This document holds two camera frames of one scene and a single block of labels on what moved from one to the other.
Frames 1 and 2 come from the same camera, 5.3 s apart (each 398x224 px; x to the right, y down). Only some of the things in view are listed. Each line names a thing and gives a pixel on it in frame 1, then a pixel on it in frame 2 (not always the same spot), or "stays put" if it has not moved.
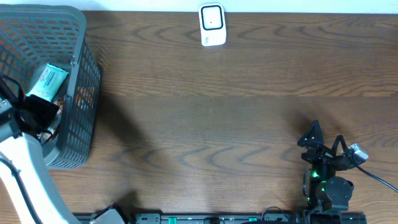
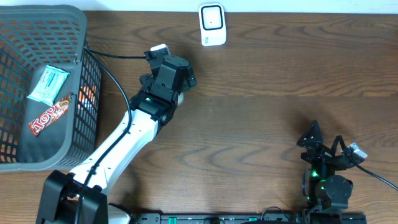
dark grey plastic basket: x=33 y=37 stays put
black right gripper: x=323 y=153 stays put
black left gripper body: x=35 y=112 to x=183 y=82
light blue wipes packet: x=50 y=83 stays put
